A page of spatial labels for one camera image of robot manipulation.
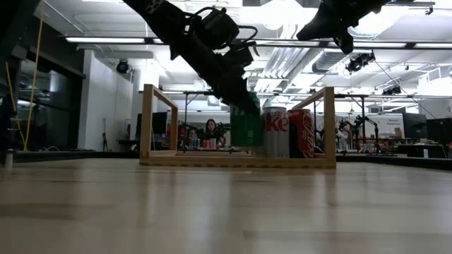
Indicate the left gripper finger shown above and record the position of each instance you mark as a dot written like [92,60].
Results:
[236,93]

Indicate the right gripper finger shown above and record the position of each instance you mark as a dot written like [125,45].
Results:
[319,28]

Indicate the green Sprite can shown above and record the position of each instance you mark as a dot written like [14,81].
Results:
[247,130]

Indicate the silver Diet Coke can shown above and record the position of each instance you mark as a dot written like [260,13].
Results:
[277,141]

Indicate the red Coca-Cola can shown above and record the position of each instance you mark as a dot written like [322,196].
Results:
[302,134]

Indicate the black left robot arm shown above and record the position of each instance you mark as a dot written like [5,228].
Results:
[159,14]

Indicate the wooden slatted shelf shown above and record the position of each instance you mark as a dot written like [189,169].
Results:
[229,161]

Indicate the person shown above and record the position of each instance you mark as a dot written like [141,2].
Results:
[211,126]

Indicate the black ceiling spotlight cluster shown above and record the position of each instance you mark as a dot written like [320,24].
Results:
[355,64]

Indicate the black monitor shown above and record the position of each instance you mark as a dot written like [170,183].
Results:
[159,123]
[439,130]
[415,125]

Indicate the white sign board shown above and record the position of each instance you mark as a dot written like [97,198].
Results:
[388,123]

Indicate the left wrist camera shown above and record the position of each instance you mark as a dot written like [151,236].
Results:
[220,28]

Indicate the silver ventilation duct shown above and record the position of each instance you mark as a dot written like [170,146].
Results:
[328,63]

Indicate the small white post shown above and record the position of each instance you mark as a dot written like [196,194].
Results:
[9,158]

